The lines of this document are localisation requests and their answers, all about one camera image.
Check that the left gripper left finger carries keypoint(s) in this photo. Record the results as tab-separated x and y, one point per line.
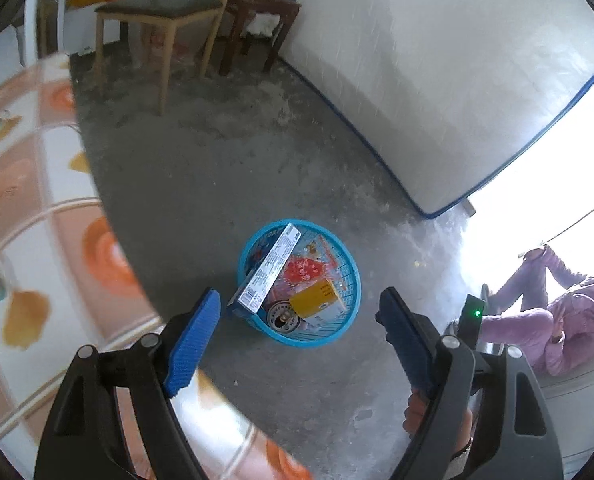
83	436

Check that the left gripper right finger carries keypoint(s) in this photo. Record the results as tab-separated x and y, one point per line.
514	438

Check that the blue white medicine box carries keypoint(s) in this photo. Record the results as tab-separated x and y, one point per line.
256	285

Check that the red milk drink can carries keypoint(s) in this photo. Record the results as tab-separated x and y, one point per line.
283	319

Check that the yellow white capsule box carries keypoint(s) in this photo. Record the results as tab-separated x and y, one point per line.
319	304

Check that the red snack bag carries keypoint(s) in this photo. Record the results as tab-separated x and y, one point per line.
300	270

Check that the blue plastic wrapper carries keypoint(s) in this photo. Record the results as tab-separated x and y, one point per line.
262	245

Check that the blue plastic trash basket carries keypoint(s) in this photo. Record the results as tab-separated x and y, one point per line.
317	243

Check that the person right hand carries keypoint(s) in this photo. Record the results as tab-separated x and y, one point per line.
414	415

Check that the person in purple clothes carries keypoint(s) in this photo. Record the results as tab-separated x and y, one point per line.
544	309

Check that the white mattress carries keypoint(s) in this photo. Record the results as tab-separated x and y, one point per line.
446	92

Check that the wooden chair right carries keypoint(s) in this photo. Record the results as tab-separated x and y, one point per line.
168	14

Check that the dark wooden stool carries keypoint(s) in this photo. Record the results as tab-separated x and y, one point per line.
258	19

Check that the white side table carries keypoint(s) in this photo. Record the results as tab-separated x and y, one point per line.
36	13

